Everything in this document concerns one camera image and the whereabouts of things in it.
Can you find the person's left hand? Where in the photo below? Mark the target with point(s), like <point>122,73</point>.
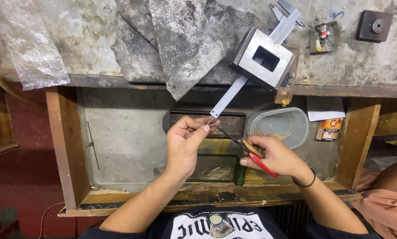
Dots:
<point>180,149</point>

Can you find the person's right hand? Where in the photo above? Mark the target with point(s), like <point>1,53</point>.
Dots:
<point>278,157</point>

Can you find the green rectangular tray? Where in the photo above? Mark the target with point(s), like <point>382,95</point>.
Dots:
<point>215,161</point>

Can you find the clear plastic container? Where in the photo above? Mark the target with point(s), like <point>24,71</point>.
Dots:
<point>284,119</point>

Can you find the black wristband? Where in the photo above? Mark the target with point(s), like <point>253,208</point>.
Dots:
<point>309,182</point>

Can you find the wooden workbench drawer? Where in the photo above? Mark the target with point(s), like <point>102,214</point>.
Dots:
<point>128,142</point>

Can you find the black rectangular tray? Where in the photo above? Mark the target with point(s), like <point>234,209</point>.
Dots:
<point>231,121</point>

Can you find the orange cigarette pack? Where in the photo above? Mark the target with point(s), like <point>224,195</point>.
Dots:
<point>329,129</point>

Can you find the white paper sheet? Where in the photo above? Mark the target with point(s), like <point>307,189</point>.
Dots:
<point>324,108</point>

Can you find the wooden bench peg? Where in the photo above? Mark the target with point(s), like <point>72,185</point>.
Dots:
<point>286,89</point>

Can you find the steel vernier caliper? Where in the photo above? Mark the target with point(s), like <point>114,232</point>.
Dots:
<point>230,94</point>

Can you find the person's black printed shirt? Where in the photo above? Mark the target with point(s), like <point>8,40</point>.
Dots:
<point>218,225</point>

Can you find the thin metal rod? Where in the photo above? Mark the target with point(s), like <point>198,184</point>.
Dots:
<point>92,144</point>

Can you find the steel block with square hole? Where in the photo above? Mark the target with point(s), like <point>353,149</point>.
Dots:
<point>251,64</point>

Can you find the small grey stone slab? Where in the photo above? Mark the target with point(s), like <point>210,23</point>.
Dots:
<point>135,56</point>

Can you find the large grey stone slab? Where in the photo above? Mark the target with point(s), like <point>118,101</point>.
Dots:
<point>185,43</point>

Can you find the yellow cigarette butt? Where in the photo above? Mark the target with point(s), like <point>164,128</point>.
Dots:
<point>319,45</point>

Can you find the square metal ashtray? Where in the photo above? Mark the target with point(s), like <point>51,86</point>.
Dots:
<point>331,43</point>

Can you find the dark grey stone slab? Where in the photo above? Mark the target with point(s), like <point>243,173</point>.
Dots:
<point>228,23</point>

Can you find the white cigarette butt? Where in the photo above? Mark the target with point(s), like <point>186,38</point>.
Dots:
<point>323,30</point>

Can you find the dark square block with hole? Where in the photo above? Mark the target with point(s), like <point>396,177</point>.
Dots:
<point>367,31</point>

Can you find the clear plastic sheet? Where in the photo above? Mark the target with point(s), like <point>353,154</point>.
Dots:
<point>32,43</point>

